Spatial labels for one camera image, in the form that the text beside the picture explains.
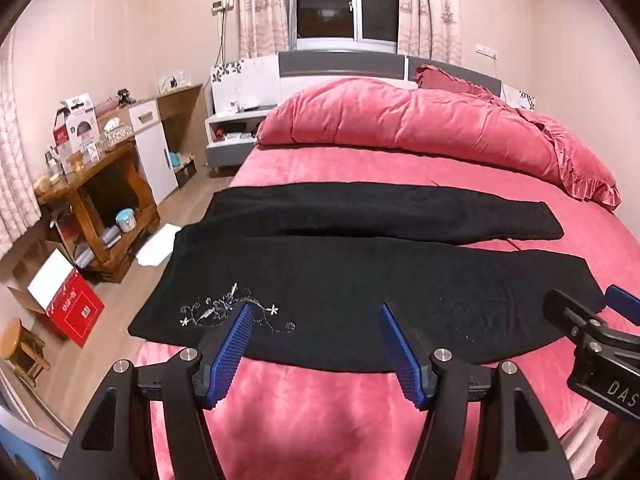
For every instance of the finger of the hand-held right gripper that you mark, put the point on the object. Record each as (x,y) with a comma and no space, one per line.
(622,302)
(570,310)

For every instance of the white paper sheet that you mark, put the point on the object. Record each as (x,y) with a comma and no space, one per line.
(157,247)

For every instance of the grey headboard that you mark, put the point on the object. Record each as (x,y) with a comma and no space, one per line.
(340,62)

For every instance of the red and white carton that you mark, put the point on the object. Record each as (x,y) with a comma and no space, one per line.
(77,125)

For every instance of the pink duvet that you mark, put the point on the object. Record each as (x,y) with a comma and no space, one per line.
(400,115)

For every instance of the blue plastic chair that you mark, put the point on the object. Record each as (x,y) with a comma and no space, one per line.
(22,455)

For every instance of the white wall controller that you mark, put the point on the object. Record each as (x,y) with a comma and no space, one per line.
(222,4)

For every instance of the wooden desk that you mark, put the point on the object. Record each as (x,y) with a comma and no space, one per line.
(187,105)

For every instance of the window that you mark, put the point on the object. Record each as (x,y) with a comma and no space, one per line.
(325,0)

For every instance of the white wall socket strip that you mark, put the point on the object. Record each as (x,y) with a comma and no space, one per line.
(486,51)

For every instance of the black pants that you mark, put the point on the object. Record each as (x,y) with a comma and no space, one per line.
(350,280)

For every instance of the small wooden stool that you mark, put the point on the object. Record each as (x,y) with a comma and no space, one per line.
(15,342)

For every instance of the wooden side table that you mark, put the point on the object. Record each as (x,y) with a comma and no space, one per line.
(85,182)

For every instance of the pink ruffled pillow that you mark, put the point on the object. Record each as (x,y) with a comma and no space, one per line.
(440,77)

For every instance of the blue and white pot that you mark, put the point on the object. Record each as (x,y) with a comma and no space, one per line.
(126,221)

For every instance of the black toy figure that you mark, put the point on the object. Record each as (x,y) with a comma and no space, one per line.
(124,97)

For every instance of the white cabinet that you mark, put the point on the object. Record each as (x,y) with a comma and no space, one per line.
(152,145)

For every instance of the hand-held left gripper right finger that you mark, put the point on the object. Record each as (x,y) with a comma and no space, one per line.
(400,350)

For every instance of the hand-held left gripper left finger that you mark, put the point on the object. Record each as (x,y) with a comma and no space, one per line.
(230,355)

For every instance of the red cardboard box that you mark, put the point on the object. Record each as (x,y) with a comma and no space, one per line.
(75,310)

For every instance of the bed with pink sheet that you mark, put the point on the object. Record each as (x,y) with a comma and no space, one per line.
(310,425)

